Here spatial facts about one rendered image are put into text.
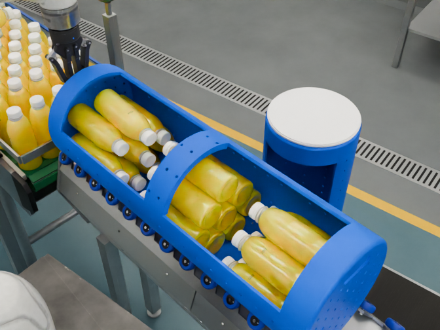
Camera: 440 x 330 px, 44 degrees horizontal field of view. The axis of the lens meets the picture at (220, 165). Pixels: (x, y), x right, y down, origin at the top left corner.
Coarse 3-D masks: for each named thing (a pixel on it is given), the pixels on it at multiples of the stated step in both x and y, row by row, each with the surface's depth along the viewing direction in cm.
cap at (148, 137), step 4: (144, 132) 135; (148, 132) 135; (152, 132) 135; (144, 136) 135; (148, 136) 135; (152, 136) 136; (156, 136) 137; (144, 140) 135; (148, 140) 136; (152, 140) 137; (148, 144) 136; (152, 144) 137
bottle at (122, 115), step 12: (96, 96) 143; (108, 96) 142; (120, 96) 144; (96, 108) 144; (108, 108) 140; (120, 108) 139; (132, 108) 140; (108, 120) 142; (120, 120) 137; (132, 120) 136; (144, 120) 137; (132, 132) 136
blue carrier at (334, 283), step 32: (96, 64) 146; (64, 96) 140; (128, 96) 160; (160, 96) 139; (64, 128) 149; (192, 128) 146; (96, 160) 134; (160, 160) 155; (192, 160) 119; (224, 160) 142; (256, 160) 121; (128, 192) 127; (160, 192) 120; (288, 192) 129; (160, 224) 122; (256, 224) 137; (320, 224) 126; (352, 224) 108; (192, 256) 118; (224, 256) 133; (320, 256) 101; (352, 256) 100; (384, 256) 114; (224, 288) 116; (320, 288) 98; (352, 288) 108; (288, 320) 102; (320, 320) 102
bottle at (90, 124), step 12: (72, 108) 146; (84, 108) 146; (72, 120) 146; (84, 120) 143; (96, 120) 142; (84, 132) 143; (96, 132) 140; (108, 132) 139; (96, 144) 141; (108, 144) 139
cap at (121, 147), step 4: (120, 140) 139; (116, 144) 138; (120, 144) 137; (124, 144) 138; (116, 148) 138; (120, 148) 138; (124, 148) 139; (128, 148) 140; (116, 152) 138; (120, 152) 139; (124, 152) 140
